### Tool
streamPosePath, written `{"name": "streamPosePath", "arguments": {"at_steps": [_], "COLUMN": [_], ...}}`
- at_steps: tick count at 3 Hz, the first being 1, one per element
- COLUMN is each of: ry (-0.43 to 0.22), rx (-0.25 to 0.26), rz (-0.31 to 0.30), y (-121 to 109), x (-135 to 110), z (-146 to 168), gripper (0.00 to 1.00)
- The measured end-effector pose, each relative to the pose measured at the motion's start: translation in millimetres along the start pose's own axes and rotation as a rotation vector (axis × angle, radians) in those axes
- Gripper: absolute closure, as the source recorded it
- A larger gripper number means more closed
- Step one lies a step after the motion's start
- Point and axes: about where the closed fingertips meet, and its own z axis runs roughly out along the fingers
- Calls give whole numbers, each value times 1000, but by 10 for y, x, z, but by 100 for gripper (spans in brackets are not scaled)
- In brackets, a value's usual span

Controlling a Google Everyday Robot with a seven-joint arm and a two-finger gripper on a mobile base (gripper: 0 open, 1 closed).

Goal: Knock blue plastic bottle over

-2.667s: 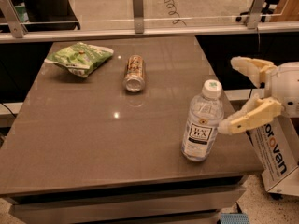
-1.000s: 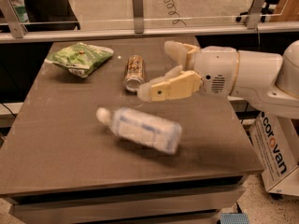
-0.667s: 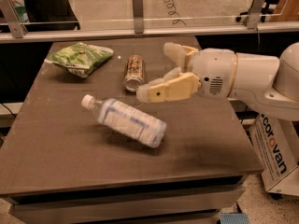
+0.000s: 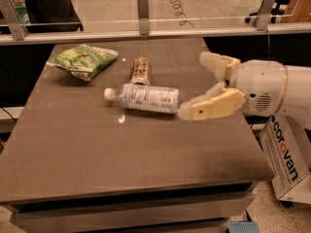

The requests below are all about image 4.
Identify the left metal bracket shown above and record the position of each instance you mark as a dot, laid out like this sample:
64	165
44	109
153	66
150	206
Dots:
17	29

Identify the clear plastic water bottle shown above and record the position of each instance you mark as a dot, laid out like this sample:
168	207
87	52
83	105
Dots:
157	99

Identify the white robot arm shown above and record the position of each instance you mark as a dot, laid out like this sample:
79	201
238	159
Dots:
296	102

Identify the green chip bag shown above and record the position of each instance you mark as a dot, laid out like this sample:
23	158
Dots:
83	62

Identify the white corovan cardboard box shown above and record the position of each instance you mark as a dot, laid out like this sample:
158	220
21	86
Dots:
287	148

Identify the grey table drawer unit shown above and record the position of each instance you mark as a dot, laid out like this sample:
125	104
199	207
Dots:
203	213

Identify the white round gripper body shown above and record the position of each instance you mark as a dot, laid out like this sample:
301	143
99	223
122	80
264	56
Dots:
260	85

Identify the blue perforated pad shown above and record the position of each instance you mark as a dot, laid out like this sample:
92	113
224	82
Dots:
243	227

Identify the right metal bracket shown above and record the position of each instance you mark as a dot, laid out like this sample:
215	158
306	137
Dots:
264	13

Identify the metal bracket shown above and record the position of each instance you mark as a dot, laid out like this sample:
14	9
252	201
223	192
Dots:
264	13
143	17
17	29

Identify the middle metal bracket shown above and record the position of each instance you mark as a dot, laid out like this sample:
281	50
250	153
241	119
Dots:
143	17

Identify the black office chair base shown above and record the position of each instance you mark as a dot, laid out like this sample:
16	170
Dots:
273	12

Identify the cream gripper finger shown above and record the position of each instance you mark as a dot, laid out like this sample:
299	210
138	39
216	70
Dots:
219	65
218	101

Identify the clear acrylic barrier panel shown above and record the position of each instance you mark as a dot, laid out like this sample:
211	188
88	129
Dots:
206	16

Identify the black cabinet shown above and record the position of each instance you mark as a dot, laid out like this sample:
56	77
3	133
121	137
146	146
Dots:
52	16

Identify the gold drink can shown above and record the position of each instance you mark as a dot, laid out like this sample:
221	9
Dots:
141	71

